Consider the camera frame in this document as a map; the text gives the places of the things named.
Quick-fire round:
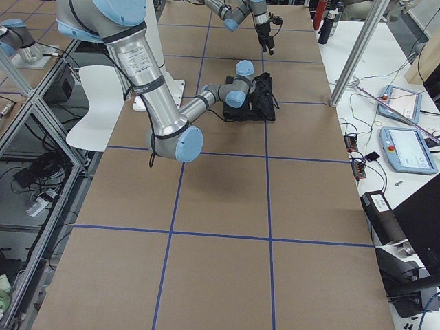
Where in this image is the near blue teach pendant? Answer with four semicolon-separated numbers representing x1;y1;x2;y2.
379;127;438;175

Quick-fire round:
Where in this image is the brown table mat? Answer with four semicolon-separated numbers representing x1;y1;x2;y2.
33;2;394;329

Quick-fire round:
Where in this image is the blue teach pendant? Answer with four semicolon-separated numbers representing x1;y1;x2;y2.
381;85;422;124
379;127;438;175

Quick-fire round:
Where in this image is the aluminium frame post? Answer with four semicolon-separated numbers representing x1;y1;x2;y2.
329;0;390;107

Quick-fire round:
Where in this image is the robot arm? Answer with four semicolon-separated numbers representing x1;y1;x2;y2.
56;1;254;162
198;0;283;55

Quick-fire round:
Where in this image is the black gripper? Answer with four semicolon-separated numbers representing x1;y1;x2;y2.
256;23;275;55
248;78;267;110

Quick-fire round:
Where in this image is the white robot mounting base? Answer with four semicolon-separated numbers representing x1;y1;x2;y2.
141;0;185;108

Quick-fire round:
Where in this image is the electronics board with wires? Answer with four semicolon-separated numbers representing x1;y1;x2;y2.
343;133;366;182

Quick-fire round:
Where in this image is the red cylinder bottle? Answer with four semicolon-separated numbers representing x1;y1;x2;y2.
313;0;328;31

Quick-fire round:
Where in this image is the far blue teach pendant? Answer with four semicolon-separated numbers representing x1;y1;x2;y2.
381;85;422;124

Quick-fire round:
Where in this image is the black water bottle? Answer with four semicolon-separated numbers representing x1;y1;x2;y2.
318;10;336;45

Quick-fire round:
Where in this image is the black box with label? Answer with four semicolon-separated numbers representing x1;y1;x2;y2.
360;190;406;246

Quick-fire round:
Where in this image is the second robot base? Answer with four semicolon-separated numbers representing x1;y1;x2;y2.
1;19;59;69

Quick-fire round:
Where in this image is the black monitor and stand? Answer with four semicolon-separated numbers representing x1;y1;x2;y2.
376;175;439;318

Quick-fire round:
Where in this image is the black graphic t-shirt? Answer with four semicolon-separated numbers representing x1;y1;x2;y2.
222;72;279;122

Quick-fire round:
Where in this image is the white chair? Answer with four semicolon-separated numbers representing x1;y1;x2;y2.
66;65;124;152

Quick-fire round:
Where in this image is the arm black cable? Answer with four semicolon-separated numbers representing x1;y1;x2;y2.
65;34;159;168

